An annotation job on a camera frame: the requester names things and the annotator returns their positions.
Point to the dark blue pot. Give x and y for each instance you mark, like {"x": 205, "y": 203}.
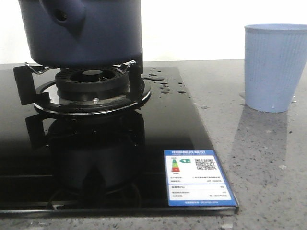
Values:
{"x": 82, "y": 33}

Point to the light blue ribbed cup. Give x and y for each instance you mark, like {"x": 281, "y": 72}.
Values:
{"x": 275, "y": 56}

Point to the black pot support grate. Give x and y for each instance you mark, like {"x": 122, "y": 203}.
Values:
{"x": 45, "y": 97}

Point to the blue energy label sticker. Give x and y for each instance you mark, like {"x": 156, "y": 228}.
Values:
{"x": 194, "y": 178}

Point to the black gas burner head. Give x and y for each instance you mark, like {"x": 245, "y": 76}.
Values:
{"x": 87, "y": 84}

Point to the black glass gas stove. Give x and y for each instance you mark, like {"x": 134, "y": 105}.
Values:
{"x": 110, "y": 165}

